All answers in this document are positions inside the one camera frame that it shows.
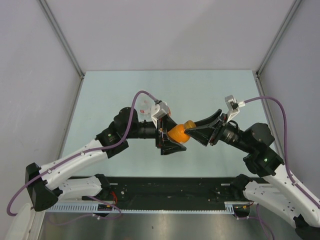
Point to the small orange juice bottle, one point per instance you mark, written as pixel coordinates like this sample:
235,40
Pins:
178,134

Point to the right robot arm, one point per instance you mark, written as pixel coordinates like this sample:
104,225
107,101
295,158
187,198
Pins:
292,202

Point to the amber juice bottle cap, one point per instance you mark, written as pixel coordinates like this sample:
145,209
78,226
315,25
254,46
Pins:
189,125

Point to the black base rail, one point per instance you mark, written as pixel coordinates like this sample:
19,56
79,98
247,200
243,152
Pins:
173,193

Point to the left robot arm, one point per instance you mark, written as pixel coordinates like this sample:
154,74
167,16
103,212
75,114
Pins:
52,182

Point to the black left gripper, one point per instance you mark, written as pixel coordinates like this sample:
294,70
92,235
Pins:
167,146

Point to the grey slotted cable duct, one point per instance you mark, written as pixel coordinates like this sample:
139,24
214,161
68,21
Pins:
93,207

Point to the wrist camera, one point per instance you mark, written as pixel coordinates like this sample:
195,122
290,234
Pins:
158,111
233,107

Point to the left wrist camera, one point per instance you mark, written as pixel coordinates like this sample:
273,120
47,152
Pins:
158,111

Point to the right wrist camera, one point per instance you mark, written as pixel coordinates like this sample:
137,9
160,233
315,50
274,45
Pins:
233,107

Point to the tall orange tea bottle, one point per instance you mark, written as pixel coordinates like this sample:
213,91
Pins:
168,110

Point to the clear water bottle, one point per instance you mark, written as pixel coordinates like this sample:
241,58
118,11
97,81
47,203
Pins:
143,107

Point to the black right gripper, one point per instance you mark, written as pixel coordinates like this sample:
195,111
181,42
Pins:
208,134

